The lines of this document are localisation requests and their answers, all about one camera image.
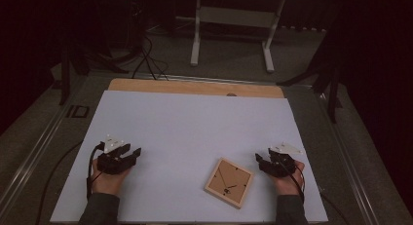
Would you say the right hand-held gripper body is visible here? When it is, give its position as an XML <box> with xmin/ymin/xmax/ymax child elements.
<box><xmin>263</xmin><ymin>141</ymin><xmax>303</xmax><ymax>178</ymax></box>

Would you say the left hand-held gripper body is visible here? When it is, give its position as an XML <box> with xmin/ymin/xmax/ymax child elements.
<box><xmin>96</xmin><ymin>134</ymin><xmax>136</xmax><ymax>176</ymax></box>

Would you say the square wooden clock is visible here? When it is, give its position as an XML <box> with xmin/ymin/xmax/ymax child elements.
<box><xmin>204</xmin><ymin>157</ymin><xmax>255</xmax><ymax>209</ymax></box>

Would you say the person's right hand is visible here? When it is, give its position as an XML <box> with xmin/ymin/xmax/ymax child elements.
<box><xmin>271</xmin><ymin>161</ymin><xmax>306</xmax><ymax>197</ymax></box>

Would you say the person's left hand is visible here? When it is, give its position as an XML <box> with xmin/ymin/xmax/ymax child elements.
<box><xmin>92</xmin><ymin>159</ymin><xmax>131</xmax><ymax>197</ymax></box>

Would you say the white table sheet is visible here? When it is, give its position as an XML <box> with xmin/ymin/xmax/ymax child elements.
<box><xmin>50</xmin><ymin>90</ymin><xmax>329</xmax><ymax>224</ymax></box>

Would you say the black metal stand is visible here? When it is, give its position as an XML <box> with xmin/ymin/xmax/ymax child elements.
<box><xmin>57</xmin><ymin>39</ymin><xmax>130</xmax><ymax>106</ymax></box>
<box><xmin>276</xmin><ymin>23</ymin><xmax>344</xmax><ymax>124</ymax></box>

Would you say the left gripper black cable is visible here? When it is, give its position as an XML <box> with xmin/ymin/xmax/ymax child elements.
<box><xmin>86</xmin><ymin>144</ymin><xmax>105</xmax><ymax>201</ymax></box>

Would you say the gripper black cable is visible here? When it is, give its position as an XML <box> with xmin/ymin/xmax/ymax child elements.
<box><xmin>279</xmin><ymin>160</ymin><xmax>306</xmax><ymax>205</ymax></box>
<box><xmin>86</xmin><ymin>144</ymin><xmax>105</xmax><ymax>201</ymax></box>

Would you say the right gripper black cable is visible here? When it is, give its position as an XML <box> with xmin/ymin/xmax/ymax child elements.
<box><xmin>279</xmin><ymin>160</ymin><xmax>306</xmax><ymax>205</ymax></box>

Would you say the black floor bracket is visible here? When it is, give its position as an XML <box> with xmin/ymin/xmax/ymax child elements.
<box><xmin>66</xmin><ymin>104</ymin><xmax>91</xmax><ymax>119</ymax></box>

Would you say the black floor cable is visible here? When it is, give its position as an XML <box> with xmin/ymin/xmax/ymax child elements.
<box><xmin>319</xmin><ymin>192</ymin><xmax>350</xmax><ymax>225</ymax></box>
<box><xmin>34</xmin><ymin>140</ymin><xmax>84</xmax><ymax>225</ymax></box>

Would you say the metal floor rail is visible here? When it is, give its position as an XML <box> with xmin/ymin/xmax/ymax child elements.
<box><xmin>0</xmin><ymin>85</ymin><xmax>82</xmax><ymax>213</ymax></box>
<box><xmin>316</xmin><ymin>92</ymin><xmax>381</xmax><ymax>225</ymax></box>

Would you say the bundle of black cables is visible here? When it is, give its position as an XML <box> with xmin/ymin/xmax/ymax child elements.
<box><xmin>131</xmin><ymin>33</ymin><xmax>169</xmax><ymax>82</ymax></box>

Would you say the white metal table frame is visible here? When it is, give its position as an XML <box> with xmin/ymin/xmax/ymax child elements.
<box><xmin>189</xmin><ymin>0</ymin><xmax>286</xmax><ymax>73</ymax></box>

